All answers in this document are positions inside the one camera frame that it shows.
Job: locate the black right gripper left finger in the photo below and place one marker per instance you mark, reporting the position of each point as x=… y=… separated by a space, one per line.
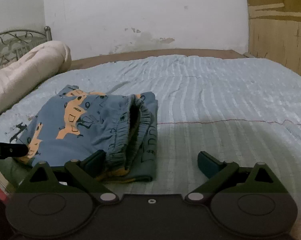
x=69 y=178

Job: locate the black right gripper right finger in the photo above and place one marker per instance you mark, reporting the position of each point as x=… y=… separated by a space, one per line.
x=229 y=175

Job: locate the blue pants with orange trucks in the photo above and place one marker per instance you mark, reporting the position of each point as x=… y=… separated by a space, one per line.
x=113 y=136

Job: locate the cream white comforter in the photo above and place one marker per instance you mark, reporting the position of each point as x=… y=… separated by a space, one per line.
x=39 y=64

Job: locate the light blue bed sheet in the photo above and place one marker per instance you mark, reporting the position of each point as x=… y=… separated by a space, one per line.
x=243 y=110

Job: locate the grey metal headboard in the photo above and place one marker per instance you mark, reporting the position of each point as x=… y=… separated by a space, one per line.
x=18 y=42

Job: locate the brown wooden bed frame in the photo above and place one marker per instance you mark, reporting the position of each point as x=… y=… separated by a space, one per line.
x=137 y=55

